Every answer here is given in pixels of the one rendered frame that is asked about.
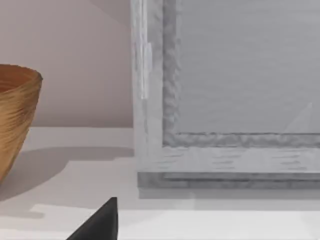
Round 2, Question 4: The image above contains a brown woven basket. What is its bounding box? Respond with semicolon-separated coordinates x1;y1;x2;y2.
0;64;44;185

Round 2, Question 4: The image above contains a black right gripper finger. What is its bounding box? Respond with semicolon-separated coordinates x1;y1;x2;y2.
65;196;119;240

